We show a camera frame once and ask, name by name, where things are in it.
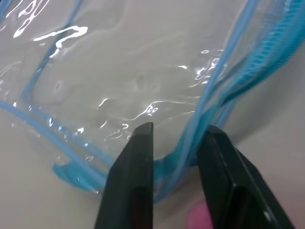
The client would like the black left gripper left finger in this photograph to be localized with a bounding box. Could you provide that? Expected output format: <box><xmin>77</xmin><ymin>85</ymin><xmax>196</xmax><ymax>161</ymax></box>
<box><xmin>94</xmin><ymin>122</ymin><xmax>155</xmax><ymax>229</ymax></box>

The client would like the clear blue-trimmed plastic bag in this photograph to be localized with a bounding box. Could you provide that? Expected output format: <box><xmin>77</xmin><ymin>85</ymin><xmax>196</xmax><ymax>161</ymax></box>
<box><xmin>0</xmin><ymin>0</ymin><xmax>305</xmax><ymax>205</ymax></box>

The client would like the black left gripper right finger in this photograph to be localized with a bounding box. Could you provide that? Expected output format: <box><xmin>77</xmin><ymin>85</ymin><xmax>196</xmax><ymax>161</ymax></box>
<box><xmin>196</xmin><ymin>125</ymin><xmax>296</xmax><ymax>229</ymax></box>

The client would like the pink object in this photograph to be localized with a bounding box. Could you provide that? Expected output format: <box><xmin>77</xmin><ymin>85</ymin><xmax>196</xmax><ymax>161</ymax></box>
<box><xmin>186</xmin><ymin>199</ymin><xmax>214</xmax><ymax>229</ymax></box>

